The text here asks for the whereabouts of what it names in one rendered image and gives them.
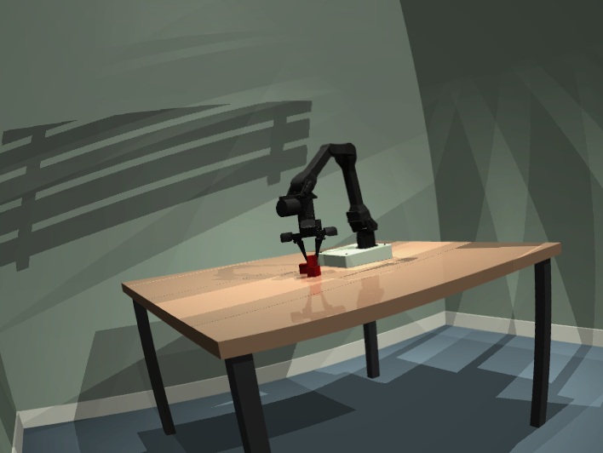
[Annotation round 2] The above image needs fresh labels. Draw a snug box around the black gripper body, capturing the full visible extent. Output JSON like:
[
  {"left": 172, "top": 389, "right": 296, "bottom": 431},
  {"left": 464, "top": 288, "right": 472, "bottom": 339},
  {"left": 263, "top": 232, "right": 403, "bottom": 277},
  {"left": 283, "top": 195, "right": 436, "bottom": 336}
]
[{"left": 280, "top": 213, "right": 338, "bottom": 243}]

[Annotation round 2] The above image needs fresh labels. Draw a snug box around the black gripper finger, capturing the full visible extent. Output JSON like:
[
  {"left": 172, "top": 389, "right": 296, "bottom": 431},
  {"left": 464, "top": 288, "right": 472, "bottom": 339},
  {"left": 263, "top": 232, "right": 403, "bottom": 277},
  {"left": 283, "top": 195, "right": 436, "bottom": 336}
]
[
  {"left": 315, "top": 238, "right": 325, "bottom": 259},
  {"left": 293, "top": 241, "right": 307, "bottom": 261}
]

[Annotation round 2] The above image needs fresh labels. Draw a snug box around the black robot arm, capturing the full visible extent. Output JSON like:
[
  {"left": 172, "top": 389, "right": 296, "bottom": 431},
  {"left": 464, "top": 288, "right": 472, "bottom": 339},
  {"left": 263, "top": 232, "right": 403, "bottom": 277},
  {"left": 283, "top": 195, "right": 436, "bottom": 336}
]
[{"left": 276, "top": 143, "right": 378, "bottom": 249}]

